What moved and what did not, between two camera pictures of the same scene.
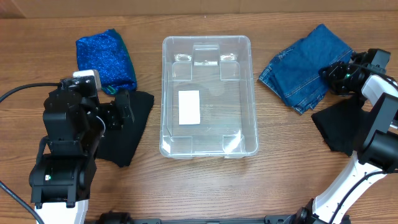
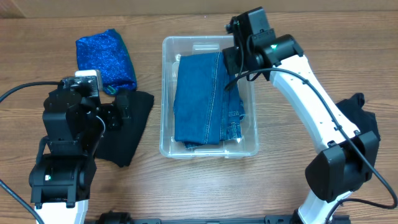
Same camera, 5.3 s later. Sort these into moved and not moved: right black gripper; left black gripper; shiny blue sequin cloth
Moved: right black gripper
Not moved: shiny blue sequin cloth; left black gripper
